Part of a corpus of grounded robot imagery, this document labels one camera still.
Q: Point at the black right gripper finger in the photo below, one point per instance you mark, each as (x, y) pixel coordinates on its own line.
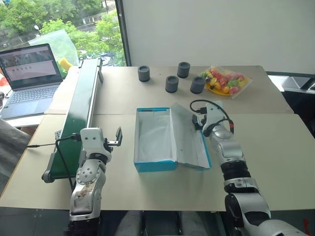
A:
(194, 118)
(194, 126)

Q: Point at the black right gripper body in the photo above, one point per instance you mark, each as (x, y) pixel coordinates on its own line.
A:
(200, 123)

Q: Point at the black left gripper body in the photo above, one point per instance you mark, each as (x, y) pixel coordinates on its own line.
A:
(108, 145)

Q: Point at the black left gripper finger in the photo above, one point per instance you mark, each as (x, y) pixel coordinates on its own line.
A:
(120, 136)
(116, 137)

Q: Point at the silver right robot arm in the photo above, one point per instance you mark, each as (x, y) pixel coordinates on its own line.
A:
(233, 157)

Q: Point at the blue cardboard box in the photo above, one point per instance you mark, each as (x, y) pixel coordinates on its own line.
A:
(188, 145)

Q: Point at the green conveyor belt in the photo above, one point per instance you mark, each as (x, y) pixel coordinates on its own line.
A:
(78, 118)

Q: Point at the dark grey cylinder cup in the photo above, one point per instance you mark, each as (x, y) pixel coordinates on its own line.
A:
(197, 85)
(184, 69)
(171, 84)
(144, 73)

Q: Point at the white tissue paper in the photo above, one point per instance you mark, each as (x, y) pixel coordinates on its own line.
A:
(155, 137)

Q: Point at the yellow plastic plate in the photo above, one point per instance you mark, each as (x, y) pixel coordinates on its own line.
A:
(216, 90)

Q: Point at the clear bag of toy fruit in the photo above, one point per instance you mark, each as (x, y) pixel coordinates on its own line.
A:
(227, 79)

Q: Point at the white side table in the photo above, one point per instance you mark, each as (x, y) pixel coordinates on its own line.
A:
(27, 120)

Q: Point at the yellow toy banana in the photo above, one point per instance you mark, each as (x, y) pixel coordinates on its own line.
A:
(66, 63)

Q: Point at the grey fabric chair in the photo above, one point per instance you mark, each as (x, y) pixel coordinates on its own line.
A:
(11, 152)

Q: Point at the grey open laptop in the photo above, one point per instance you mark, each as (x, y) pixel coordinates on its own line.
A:
(29, 81)

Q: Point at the green translucent plastic bag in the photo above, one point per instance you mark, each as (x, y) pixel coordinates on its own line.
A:
(60, 46)

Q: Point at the red white object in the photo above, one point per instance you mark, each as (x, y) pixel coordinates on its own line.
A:
(3, 81)

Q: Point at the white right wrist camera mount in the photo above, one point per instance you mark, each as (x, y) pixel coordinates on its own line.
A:
(213, 115)

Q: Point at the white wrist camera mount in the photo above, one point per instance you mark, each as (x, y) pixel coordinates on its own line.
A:
(213, 115)
(91, 138)

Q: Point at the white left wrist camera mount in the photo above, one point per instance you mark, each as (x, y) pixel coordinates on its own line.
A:
(91, 138)

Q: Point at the black window frame post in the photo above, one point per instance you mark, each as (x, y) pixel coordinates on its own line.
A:
(123, 32)

